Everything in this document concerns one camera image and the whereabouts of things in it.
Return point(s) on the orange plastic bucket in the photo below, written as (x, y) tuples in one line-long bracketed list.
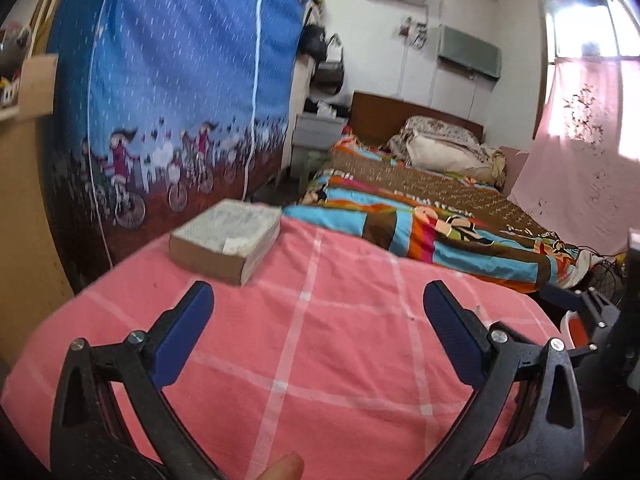
[(573, 332)]

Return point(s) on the dark wooden headboard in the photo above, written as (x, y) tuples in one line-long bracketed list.
[(375, 119)]

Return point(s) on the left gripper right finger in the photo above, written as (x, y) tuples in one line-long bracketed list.
[(523, 419)]

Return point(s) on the pink window curtain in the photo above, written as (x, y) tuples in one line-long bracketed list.
[(581, 178)]

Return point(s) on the grey bedside drawer cabinet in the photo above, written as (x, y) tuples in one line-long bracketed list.
[(313, 133)]

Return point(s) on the pink checked table cloth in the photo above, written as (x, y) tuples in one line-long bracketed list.
[(325, 351)]

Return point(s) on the left hand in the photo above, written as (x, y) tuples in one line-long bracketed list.
[(289, 467)]

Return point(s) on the light wooden shelf unit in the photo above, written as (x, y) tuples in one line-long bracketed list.
[(33, 282)]

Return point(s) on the black hanging bag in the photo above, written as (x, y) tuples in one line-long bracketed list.
[(312, 42)]

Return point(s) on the cream floral pillow pile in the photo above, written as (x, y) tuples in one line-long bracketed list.
[(428, 143)]

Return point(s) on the brown tissue box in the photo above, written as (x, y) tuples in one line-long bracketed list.
[(227, 242)]

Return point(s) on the colourful striped bed quilt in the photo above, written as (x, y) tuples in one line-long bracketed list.
[(454, 222)]

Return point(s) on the brown hanging handbag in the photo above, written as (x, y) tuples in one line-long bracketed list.
[(329, 75)]

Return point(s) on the blue dotted fabric wardrobe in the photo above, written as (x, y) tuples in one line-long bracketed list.
[(161, 109)]

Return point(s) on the grey plush toy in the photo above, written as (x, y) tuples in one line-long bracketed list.
[(15, 42)]

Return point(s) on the green wall-mounted cabinet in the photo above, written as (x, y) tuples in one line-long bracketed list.
[(472, 53)]

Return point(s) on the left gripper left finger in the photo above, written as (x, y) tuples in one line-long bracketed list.
[(111, 419)]

